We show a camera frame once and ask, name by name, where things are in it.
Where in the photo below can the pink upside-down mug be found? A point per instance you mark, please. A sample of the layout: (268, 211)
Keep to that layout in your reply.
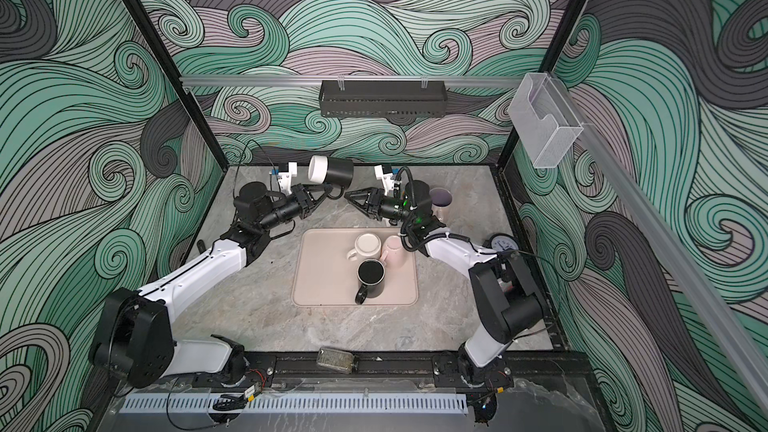
(393, 254)

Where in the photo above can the small round clock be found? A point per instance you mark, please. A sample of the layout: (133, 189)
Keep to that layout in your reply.
(501, 242)

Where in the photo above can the aluminium wall rail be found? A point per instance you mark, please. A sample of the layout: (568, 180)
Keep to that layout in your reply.
(276, 80)

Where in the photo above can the black white upside-down mug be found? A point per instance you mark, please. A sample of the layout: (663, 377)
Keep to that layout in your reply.
(331, 170)

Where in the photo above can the white slotted cable duct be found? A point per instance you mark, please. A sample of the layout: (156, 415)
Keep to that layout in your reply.
(198, 403)

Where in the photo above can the clear plastic wall bin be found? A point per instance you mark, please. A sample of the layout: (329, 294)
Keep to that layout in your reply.
(545, 118)

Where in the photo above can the cream upside-down mug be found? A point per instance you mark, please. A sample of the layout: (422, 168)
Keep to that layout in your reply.
(366, 246)

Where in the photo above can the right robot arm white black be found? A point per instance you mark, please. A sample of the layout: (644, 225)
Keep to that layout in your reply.
(507, 298)

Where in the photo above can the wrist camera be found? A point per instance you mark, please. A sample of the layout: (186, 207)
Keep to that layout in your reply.
(284, 175)
(388, 177)

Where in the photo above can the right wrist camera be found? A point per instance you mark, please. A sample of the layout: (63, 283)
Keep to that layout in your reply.
(388, 177)

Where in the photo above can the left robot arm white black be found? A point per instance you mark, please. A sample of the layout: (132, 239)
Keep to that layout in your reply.
(134, 340)

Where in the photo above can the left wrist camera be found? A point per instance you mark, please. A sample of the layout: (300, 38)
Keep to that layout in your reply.
(284, 175)

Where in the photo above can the black wall shelf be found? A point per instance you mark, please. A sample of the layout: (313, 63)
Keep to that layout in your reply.
(382, 99)

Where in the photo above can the pink iridescent mug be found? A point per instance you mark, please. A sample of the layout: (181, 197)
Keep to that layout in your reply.
(441, 199)

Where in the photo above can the pink tray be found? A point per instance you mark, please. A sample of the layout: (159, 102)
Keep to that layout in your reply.
(326, 273)

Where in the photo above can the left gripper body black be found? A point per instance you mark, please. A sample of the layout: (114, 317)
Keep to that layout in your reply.
(296, 206)

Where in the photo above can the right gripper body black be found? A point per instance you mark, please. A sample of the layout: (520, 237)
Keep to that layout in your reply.
(389, 208)

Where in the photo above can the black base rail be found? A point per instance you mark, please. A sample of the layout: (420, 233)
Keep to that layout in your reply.
(441, 369)

